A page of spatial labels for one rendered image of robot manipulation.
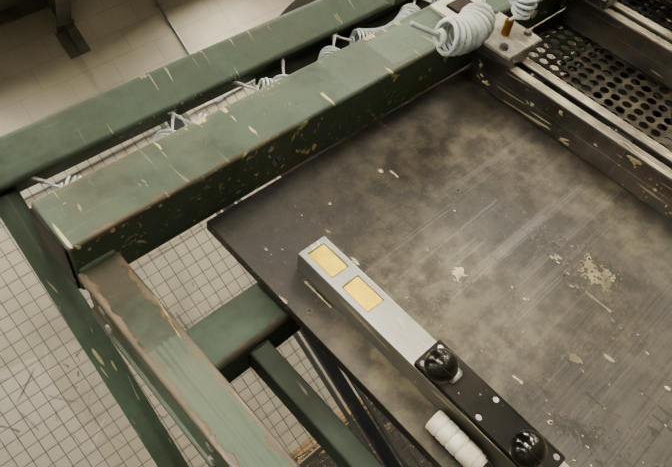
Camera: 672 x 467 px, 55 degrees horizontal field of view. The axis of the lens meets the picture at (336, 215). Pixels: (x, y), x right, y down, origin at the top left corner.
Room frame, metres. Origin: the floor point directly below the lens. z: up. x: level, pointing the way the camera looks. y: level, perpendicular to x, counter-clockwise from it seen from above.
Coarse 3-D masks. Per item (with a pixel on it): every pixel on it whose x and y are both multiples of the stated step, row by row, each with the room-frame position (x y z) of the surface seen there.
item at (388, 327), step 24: (312, 264) 0.89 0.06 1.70; (336, 288) 0.86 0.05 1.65; (360, 312) 0.84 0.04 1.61; (384, 312) 0.85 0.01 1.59; (384, 336) 0.82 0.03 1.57; (408, 336) 0.83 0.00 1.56; (408, 360) 0.80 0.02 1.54; (432, 384) 0.78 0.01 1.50; (456, 408) 0.77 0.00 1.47; (480, 432) 0.75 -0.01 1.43; (504, 456) 0.73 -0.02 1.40
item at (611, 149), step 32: (448, 0) 1.23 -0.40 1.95; (480, 0) 1.24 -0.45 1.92; (512, 32) 1.18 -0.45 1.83; (480, 64) 1.21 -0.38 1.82; (512, 64) 1.16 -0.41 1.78; (512, 96) 1.19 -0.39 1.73; (544, 96) 1.13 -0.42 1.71; (576, 96) 1.13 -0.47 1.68; (544, 128) 1.16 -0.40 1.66; (576, 128) 1.11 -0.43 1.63; (608, 128) 1.08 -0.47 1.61; (608, 160) 1.09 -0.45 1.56; (640, 160) 1.04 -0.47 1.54; (640, 192) 1.07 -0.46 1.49
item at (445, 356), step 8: (432, 352) 0.69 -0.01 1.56; (440, 352) 0.68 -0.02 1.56; (448, 352) 0.69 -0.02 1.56; (424, 360) 0.69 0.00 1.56; (432, 360) 0.68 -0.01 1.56; (440, 360) 0.68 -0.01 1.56; (448, 360) 0.68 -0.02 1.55; (456, 360) 0.68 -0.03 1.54; (424, 368) 0.69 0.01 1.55; (432, 368) 0.68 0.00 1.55; (440, 368) 0.67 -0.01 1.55; (448, 368) 0.67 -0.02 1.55; (456, 368) 0.68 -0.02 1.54; (432, 376) 0.68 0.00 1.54; (440, 376) 0.68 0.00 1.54; (448, 376) 0.68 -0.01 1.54; (456, 376) 0.77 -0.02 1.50
